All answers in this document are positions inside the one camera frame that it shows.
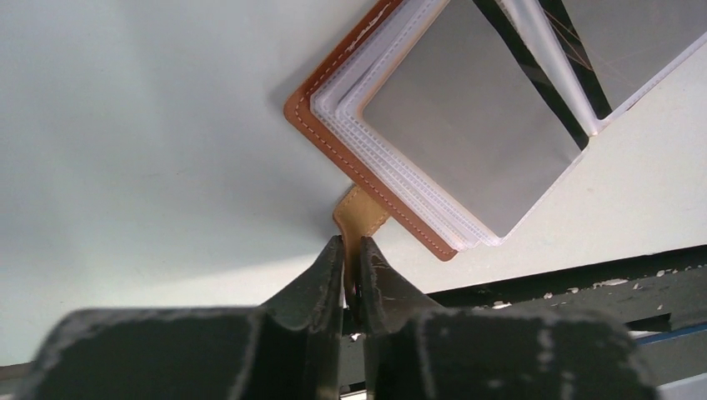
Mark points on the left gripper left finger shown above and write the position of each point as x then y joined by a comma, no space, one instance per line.
286,348

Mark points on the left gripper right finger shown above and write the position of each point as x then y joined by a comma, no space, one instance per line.
414,348

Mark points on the brown leather card holder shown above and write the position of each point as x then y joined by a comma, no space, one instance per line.
638,188

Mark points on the dark card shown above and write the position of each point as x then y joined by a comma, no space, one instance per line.
469,108

